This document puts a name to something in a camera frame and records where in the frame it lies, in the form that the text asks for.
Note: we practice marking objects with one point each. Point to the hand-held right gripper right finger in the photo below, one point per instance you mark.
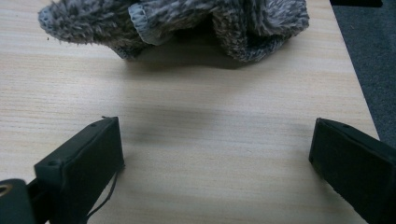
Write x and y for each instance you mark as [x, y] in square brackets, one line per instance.
[355, 168]

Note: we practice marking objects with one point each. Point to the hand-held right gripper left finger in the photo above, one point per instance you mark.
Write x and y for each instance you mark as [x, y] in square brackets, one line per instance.
[84, 168]

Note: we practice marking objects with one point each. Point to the grey fluffy cloth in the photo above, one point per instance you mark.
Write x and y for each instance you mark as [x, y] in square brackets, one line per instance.
[174, 21]

